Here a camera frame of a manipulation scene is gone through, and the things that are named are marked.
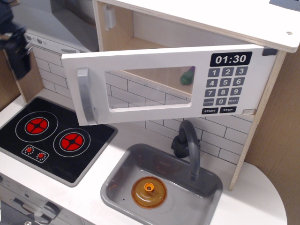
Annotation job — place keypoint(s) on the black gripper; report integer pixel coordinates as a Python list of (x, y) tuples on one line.
[(18, 52)]

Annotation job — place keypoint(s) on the grey microwave door handle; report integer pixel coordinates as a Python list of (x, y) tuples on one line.
[(90, 113)]

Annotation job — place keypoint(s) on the white toy microwave door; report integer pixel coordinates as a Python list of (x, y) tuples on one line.
[(136, 85)]

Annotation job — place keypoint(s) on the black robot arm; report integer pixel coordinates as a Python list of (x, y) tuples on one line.
[(7, 27)]

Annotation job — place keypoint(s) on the wooden microwave cabinet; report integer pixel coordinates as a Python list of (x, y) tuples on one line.
[(271, 23)]

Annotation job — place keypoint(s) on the grey range hood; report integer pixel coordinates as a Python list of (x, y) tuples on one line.
[(51, 26)]

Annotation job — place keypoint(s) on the black toy stovetop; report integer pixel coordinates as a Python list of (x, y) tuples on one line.
[(48, 138)]

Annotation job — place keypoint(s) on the green purple toy vegetable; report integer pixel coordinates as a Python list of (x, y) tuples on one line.
[(188, 77)]

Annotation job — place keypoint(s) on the grey toy sink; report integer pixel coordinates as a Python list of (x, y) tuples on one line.
[(188, 202)]

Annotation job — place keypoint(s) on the grey toy faucet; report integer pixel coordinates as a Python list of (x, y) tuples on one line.
[(186, 144)]

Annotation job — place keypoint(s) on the orange pot lid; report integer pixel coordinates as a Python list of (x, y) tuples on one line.
[(149, 192)]

